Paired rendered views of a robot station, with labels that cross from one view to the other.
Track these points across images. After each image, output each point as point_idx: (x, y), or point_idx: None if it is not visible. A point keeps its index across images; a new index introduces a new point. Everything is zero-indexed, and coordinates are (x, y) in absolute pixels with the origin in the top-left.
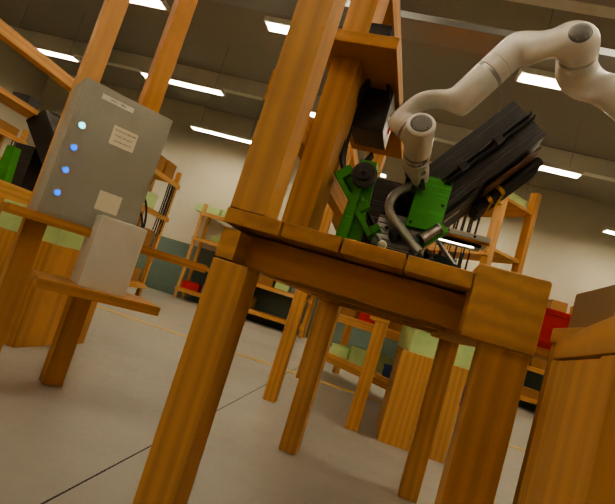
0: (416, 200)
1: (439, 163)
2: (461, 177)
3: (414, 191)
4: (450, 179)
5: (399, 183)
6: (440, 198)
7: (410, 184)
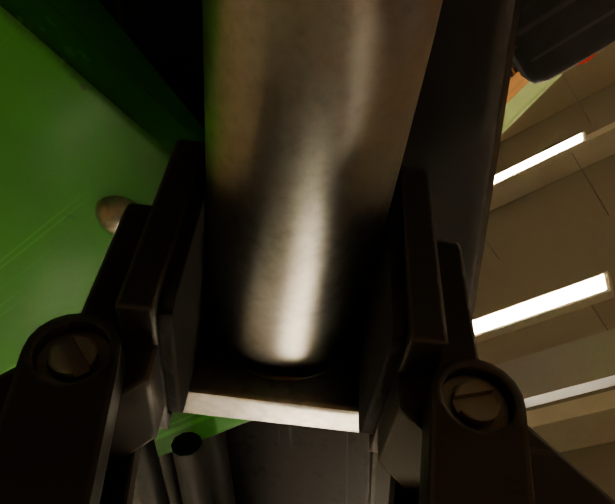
0: (39, 107)
1: (384, 483)
2: (166, 486)
3: (130, 214)
4: (141, 492)
5: (570, 56)
6: None
7: (268, 274)
